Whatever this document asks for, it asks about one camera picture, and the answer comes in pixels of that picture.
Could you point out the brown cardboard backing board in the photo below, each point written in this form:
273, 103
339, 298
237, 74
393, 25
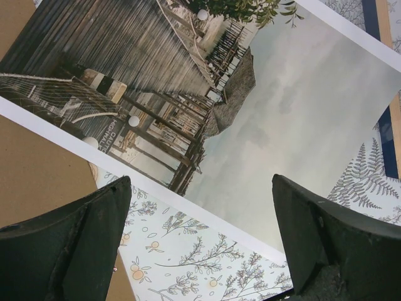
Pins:
38, 176

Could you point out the printed pier photo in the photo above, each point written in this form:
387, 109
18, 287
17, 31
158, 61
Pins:
114, 82

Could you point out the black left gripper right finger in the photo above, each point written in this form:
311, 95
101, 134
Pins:
333, 252

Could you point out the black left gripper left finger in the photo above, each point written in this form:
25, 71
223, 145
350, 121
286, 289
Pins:
68, 253

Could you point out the wooden picture frame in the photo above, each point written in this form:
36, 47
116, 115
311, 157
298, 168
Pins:
377, 24

